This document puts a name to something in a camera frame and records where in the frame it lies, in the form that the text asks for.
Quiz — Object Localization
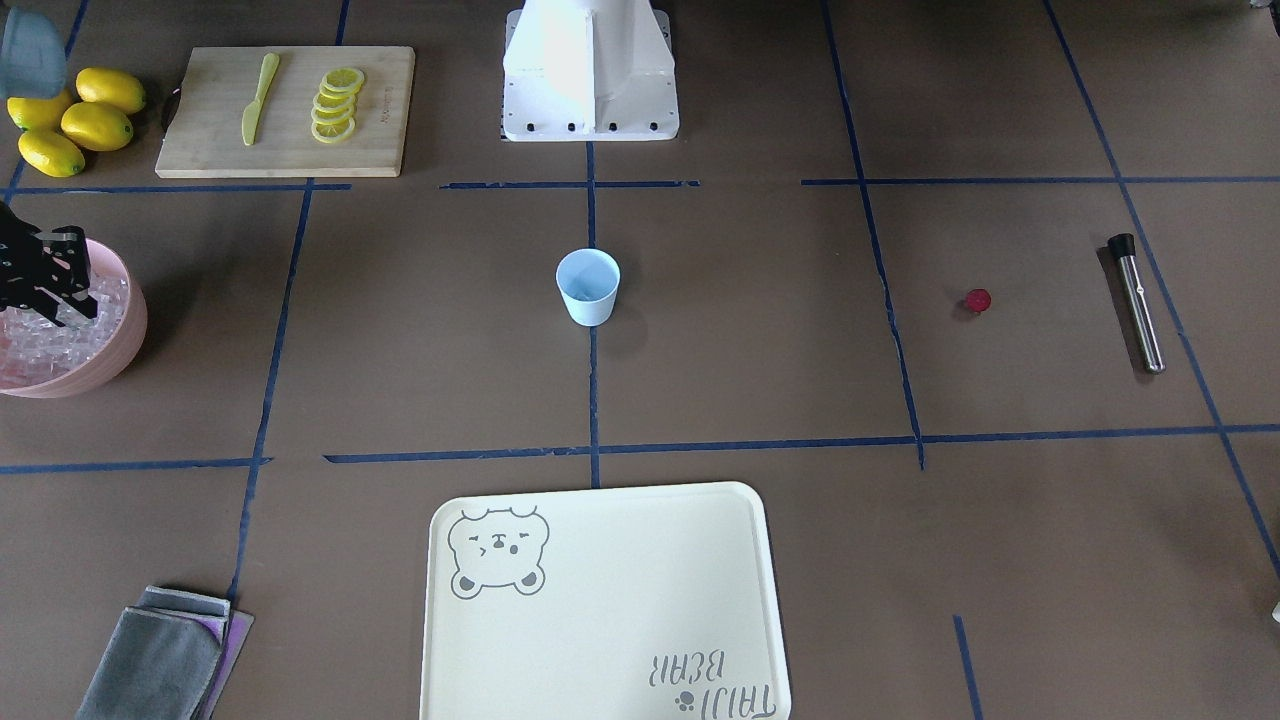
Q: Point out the pink bowl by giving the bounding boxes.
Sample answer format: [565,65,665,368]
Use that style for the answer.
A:
[0,237,148,400]

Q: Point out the yellow lemon back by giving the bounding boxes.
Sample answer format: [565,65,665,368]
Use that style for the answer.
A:
[76,67,147,117]
[6,88,76,132]

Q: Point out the cream bear tray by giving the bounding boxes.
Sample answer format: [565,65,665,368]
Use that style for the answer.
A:
[419,480,794,719]

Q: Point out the purple cloth underneath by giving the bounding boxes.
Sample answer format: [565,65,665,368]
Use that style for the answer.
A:
[195,610,255,719]

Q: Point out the yellow lemon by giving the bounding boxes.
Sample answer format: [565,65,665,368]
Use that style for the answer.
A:
[60,102,134,152]
[17,129,86,178]
[6,88,76,132]
[76,67,147,117]

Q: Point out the wooden cutting board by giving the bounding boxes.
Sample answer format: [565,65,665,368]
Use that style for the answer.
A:
[155,46,416,179]

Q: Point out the clear ice cubes pile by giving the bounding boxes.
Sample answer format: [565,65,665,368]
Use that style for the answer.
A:
[0,275,131,391]

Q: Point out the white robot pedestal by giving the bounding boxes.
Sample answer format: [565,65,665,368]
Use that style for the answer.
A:
[500,1,681,143]

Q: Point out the red strawberry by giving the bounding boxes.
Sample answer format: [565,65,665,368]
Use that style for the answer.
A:
[963,288,993,315]

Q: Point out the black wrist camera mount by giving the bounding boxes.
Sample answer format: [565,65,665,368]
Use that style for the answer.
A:
[1,204,99,327]

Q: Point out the yellow plastic knife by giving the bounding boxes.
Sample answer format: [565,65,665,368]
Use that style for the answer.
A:
[239,53,282,147]

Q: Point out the yellow lemon front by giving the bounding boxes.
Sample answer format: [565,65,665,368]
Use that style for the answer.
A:
[17,129,86,178]
[60,102,134,152]

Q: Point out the lemon slices row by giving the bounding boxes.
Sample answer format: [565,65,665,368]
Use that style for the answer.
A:
[310,67,366,145]

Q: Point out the light blue plastic cup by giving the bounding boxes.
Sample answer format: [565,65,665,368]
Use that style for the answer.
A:
[556,249,621,328]

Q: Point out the steel muddler black tip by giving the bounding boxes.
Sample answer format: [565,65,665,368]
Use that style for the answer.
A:
[1107,233,1166,375]

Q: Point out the grey folded cloth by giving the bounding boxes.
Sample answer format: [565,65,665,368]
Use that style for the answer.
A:
[76,585,232,719]

